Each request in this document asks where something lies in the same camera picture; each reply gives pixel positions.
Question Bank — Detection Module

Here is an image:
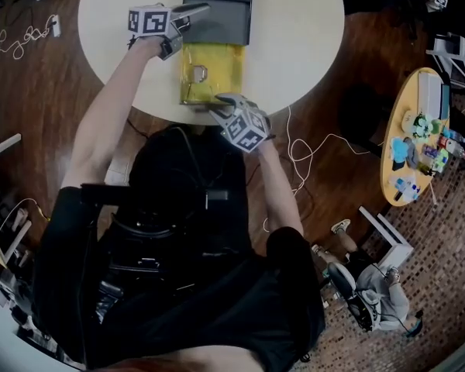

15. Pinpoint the dark grey drawer box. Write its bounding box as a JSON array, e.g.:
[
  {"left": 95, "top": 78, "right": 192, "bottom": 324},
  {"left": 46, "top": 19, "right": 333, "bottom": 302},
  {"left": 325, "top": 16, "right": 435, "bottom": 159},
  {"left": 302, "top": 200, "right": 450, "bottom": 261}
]
[{"left": 177, "top": 0, "right": 256, "bottom": 106}]

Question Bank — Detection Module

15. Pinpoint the white box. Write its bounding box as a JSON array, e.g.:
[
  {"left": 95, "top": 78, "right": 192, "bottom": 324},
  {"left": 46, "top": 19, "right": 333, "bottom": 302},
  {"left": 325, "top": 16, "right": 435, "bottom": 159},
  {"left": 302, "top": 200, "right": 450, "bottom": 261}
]
[{"left": 417, "top": 71, "right": 443, "bottom": 119}]

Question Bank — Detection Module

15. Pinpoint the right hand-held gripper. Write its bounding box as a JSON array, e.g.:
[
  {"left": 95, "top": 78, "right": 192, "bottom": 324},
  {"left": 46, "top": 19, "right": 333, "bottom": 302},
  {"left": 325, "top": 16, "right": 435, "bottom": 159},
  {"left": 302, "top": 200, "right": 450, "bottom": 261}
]
[{"left": 195, "top": 92, "right": 273, "bottom": 154}]

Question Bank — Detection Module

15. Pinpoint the green white potted plant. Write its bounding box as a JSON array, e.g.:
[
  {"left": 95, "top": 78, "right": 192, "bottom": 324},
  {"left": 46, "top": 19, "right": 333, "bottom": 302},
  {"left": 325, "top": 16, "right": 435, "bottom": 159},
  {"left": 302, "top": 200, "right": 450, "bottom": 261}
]
[{"left": 402, "top": 110, "right": 441, "bottom": 137}]

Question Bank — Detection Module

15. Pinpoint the coiled white cable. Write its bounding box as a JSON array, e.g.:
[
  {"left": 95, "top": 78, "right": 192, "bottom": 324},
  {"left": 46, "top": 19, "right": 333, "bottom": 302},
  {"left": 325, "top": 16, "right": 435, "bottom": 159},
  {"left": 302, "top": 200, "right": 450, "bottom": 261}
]
[{"left": 0, "top": 17, "right": 55, "bottom": 60}]

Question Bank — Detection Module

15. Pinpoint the thin white cable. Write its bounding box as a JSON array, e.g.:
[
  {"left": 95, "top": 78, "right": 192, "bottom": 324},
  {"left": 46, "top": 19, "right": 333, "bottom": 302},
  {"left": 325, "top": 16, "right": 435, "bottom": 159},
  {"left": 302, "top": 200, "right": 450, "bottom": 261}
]
[{"left": 0, "top": 198, "right": 38, "bottom": 239}]

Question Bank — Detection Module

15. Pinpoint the green packet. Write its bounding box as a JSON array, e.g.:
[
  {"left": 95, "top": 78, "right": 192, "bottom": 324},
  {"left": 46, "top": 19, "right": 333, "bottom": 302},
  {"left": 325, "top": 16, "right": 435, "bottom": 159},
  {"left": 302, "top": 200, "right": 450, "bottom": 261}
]
[{"left": 429, "top": 147, "right": 450, "bottom": 172}]

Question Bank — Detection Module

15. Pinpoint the person's black clothed body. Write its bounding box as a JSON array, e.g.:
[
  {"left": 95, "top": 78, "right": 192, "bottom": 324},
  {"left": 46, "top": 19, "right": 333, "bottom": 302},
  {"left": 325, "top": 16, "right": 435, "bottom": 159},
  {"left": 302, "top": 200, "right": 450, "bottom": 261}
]
[{"left": 30, "top": 124, "right": 326, "bottom": 372}]

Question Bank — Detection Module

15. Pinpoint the white chair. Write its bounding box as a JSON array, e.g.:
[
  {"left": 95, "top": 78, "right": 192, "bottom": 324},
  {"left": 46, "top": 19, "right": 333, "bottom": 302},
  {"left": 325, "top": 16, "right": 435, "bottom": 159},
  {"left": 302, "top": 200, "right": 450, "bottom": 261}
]
[{"left": 0, "top": 118, "right": 22, "bottom": 162}]

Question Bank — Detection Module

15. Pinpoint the person's left forearm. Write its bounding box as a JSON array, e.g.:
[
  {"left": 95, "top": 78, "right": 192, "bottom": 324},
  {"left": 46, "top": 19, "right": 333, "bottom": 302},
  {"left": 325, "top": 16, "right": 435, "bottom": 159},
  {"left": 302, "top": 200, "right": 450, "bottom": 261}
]
[{"left": 61, "top": 36, "right": 166, "bottom": 189}]

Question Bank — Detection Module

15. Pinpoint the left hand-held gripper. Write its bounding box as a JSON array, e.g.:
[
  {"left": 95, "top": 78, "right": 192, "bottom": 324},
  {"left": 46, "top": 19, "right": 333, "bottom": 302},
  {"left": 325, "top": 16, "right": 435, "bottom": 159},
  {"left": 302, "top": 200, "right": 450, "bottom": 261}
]
[{"left": 128, "top": 2, "right": 212, "bottom": 60}]

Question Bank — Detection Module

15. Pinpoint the person's right forearm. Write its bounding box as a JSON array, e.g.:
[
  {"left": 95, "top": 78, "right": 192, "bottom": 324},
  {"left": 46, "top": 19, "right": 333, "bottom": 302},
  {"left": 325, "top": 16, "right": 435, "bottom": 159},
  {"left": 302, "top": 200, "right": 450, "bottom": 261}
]
[{"left": 253, "top": 139, "right": 305, "bottom": 243}]

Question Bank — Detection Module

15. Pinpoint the black electronics with cables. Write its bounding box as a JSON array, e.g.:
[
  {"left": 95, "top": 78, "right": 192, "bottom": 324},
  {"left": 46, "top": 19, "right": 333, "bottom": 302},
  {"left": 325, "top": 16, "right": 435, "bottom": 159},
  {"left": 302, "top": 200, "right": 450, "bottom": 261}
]
[{"left": 343, "top": 294, "right": 375, "bottom": 332}]

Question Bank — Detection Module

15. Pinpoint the clear bottle with blue label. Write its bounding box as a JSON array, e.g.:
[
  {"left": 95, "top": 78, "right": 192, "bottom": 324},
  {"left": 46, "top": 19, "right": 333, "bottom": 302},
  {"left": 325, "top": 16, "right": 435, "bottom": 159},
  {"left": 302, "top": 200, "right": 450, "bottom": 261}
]
[{"left": 389, "top": 174, "right": 422, "bottom": 195}]

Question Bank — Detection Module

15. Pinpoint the white rack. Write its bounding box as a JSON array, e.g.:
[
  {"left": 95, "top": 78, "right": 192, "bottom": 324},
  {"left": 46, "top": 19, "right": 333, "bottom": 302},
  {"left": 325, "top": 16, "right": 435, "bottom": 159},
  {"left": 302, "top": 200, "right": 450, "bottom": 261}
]
[{"left": 425, "top": 33, "right": 465, "bottom": 92}]

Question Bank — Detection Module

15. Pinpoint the white stool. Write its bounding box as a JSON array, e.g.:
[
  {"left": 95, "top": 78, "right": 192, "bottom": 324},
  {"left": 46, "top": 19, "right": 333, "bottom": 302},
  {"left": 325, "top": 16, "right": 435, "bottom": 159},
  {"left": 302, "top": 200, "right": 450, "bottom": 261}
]
[{"left": 358, "top": 205, "right": 415, "bottom": 270}]

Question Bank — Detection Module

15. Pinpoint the yellow oval side table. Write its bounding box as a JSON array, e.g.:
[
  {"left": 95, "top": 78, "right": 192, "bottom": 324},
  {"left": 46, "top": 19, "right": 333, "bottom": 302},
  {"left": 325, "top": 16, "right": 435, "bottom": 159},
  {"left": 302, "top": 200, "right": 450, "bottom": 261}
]
[{"left": 379, "top": 67, "right": 450, "bottom": 208}]

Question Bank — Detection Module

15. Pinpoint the black chest-mounted rig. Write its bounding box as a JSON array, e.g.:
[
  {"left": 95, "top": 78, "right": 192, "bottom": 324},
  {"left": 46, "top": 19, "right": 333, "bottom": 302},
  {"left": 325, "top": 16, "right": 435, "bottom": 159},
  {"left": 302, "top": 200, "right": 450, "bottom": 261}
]
[{"left": 81, "top": 182, "right": 233, "bottom": 298}]

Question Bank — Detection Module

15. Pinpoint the long white cable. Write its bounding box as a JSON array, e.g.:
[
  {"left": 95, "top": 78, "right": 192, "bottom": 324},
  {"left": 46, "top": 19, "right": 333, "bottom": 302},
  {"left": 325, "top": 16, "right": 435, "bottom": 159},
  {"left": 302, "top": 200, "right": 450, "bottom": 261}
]
[{"left": 262, "top": 106, "right": 384, "bottom": 233}]

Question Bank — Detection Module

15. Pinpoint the light wooden stool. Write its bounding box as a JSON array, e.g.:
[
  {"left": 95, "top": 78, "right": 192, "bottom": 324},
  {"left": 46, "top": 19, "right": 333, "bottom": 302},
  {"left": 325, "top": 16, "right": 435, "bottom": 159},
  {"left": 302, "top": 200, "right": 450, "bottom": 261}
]
[{"left": 2, "top": 207, "right": 32, "bottom": 263}]

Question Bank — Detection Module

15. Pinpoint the black office chair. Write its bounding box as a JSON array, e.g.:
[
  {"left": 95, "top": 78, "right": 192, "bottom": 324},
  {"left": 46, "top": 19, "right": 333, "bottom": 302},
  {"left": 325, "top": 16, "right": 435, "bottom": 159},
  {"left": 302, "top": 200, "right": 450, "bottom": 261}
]
[{"left": 327, "top": 263, "right": 360, "bottom": 300}]

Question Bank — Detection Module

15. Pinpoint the black stool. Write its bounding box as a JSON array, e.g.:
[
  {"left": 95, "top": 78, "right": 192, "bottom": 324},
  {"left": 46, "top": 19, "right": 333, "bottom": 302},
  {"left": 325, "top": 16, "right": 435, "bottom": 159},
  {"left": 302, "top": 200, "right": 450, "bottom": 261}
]
[{"left": 340, "top": 85, "right": 392, "bottom": 157}]

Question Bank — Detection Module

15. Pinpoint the blue cloth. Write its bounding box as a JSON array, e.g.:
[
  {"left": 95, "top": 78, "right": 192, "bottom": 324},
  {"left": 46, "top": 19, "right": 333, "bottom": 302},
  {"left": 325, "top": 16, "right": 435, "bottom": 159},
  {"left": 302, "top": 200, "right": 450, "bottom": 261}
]
[{"left": 389, "top": 136, "right": 410, "bottom": 161}]

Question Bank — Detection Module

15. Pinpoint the teal book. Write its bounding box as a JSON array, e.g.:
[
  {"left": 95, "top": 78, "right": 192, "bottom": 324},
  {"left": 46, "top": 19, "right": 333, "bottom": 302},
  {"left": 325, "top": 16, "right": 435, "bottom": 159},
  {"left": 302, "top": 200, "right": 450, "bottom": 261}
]
[{"left": 439, "top": 84, "right": 450, "bottom": 120}]

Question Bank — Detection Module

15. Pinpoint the silver metal clip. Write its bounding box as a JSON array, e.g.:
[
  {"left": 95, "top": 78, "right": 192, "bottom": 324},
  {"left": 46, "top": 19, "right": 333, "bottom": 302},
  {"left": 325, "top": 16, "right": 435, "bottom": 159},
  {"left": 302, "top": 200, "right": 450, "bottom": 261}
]
[{"left": 185, "top": 63, "right": 215, "bottom": 92}]

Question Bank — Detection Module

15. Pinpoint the grey cloth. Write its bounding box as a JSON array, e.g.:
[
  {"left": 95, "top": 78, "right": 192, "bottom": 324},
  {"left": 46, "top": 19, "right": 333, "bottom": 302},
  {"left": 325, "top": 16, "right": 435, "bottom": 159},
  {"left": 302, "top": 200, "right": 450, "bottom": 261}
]
[{"left": 405, "top": 137, "right": 422, "bottom": 169}]

